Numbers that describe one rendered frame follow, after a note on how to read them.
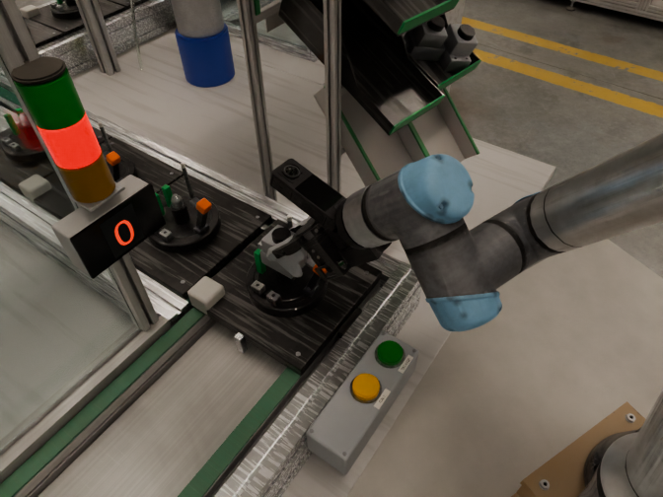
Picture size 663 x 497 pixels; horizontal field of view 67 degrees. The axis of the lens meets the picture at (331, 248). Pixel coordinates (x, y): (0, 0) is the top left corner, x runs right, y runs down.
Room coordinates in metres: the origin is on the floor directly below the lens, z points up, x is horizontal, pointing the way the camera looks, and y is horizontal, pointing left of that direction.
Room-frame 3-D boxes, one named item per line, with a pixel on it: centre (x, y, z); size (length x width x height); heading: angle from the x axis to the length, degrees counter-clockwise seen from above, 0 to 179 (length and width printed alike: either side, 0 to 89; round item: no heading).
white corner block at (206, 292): (0.53, 0.21, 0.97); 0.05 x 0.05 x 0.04; 54
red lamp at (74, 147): (0.47, 0.28, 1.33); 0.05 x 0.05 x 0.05
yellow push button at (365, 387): (0.36, -0.05, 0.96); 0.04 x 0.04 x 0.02
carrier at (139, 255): (0.70, 0.29, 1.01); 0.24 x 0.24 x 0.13; 54
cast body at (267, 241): (0.56, 0.09, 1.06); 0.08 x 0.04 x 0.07; 54
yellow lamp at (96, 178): (0.47, 0.28, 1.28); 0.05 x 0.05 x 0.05
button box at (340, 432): (0.36, -0.05, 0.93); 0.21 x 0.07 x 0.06; 144
